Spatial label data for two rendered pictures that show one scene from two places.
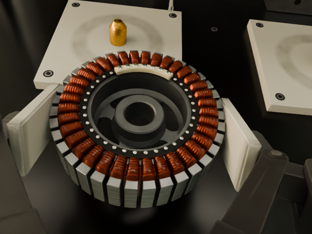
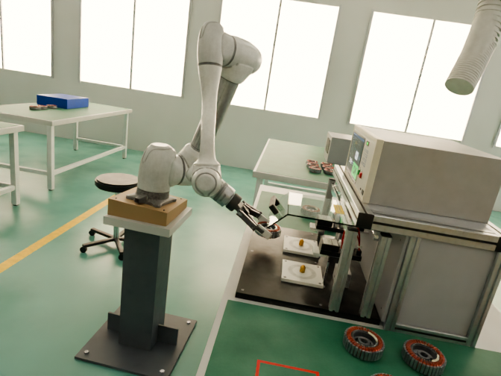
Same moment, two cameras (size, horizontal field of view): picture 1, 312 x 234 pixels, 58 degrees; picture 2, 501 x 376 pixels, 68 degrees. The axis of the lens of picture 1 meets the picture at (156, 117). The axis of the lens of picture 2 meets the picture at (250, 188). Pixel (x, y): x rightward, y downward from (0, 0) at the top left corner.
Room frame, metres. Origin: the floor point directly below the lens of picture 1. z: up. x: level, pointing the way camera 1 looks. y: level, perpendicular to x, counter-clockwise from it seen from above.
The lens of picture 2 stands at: (0.22, -1.45, 1.44)
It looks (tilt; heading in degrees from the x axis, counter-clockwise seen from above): 16 degrees down; 98
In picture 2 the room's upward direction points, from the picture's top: 9 degrees clockwise
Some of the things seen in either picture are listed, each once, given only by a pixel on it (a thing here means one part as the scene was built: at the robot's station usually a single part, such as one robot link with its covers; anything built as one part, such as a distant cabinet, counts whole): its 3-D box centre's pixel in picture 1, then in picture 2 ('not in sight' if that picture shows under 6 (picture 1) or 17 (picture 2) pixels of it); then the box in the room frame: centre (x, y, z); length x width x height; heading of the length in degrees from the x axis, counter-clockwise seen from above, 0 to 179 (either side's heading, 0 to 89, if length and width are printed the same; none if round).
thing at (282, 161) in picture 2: not in sight; (309, 194); (0.31, 2.32, 0.38); 1.85 x 1.10 x 0.75; 94
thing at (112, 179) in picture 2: not in sight; (118, 211); (-1.16, 1.11, 0.28); 0.54 x 0.49 x 0.56; 4
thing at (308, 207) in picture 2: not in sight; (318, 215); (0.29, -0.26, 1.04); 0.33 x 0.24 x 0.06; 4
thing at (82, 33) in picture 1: (118, 44); (300, 245); (0.26, 0.06, 0.78); 0.15 x 0.15 x 0.01; 4
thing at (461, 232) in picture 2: not in sight; (401, 198); (0.59, -0.04, 1.09); 0.68 x 0.44 x 0.05; 94
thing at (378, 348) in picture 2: not in sight; (363, 342); (0.47, -0.50, 0.77); 0.11 x 0.11 x 0.04
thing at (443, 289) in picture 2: not in sight; (442, 291); (0.69, -0.36, 0.91); 0.28 x 0.03 x 0.32; 4
